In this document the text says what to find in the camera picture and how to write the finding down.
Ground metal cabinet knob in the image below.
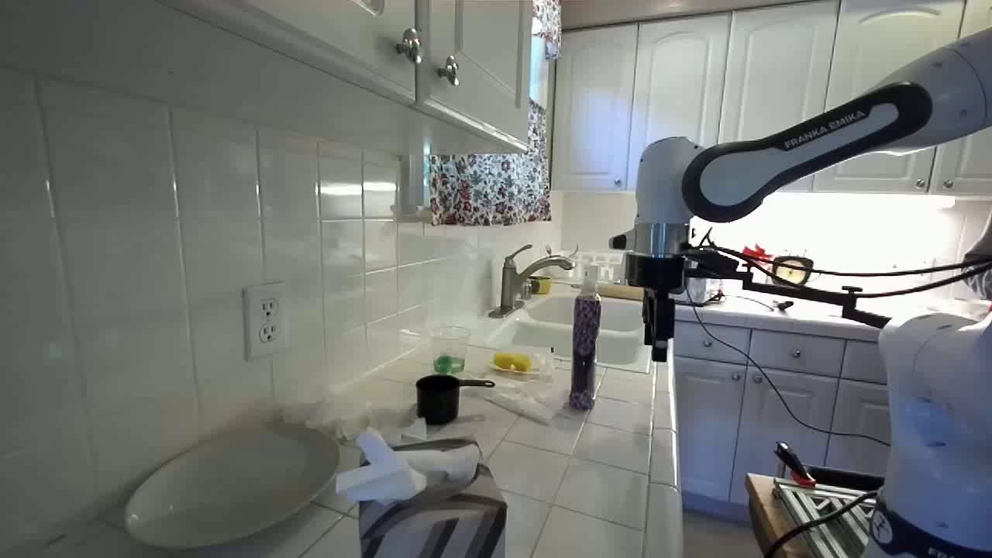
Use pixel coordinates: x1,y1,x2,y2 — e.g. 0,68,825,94
394,24,428,68
433,52,465,90

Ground white arched-door wall cabinets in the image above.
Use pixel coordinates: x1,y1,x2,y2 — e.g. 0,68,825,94
552,0,992,198

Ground wooden table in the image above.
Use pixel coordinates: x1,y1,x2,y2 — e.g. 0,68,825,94
744,471,894,558

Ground crumpled white wrap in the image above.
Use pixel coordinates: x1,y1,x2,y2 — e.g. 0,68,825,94
277,397,417,446

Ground white oval plate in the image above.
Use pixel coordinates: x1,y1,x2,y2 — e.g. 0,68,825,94
120,421,343,550

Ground purple dish soap bottle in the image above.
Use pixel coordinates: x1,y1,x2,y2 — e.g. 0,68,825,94
569,259,606,413

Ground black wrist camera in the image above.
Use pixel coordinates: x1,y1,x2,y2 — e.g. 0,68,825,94
617,250,695,295

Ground black measuring cup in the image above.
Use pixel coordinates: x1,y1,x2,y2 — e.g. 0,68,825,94
414,373,500,428

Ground white tissue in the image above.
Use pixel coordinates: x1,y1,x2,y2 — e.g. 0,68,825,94
332,428,483,507

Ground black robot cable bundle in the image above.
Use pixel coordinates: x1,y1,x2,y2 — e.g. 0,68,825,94
686,228,992,307

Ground floral curtain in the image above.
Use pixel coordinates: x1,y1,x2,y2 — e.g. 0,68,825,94
425,0,569,228

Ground grey metal faucet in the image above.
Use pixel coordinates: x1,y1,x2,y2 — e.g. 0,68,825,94
486,240,578,318

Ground striped tissue box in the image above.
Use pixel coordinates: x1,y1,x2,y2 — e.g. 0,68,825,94
357,438,512,558

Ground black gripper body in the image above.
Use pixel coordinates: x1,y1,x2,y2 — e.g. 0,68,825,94
639,284,682,351

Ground white base cabinets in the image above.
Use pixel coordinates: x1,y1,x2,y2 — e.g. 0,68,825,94
673,318,895,507

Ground clear plastic bag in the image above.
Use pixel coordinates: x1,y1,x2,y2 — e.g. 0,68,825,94
461,339,562,385

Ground small round clock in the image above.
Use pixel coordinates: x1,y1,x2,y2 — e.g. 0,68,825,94
768,250,817,292

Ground metal device on table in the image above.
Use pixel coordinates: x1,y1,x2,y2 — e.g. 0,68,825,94
773,478,881,558

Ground white wall cabinet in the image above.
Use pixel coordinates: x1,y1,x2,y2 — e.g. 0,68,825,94
175,0,536,158

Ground clear cup with green band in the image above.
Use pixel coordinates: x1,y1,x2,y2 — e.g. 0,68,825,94
425,321,473,377

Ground red and black clamp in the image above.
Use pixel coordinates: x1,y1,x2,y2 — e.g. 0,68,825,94
773,441,819,490

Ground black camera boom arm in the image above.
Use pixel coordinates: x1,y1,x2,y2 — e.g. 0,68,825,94
680,245,894,331

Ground thin black hanging cable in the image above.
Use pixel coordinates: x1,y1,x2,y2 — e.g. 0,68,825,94
686,302,894,451

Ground white electrical outlet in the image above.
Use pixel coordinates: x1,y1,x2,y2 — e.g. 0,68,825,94
243,282,293,362

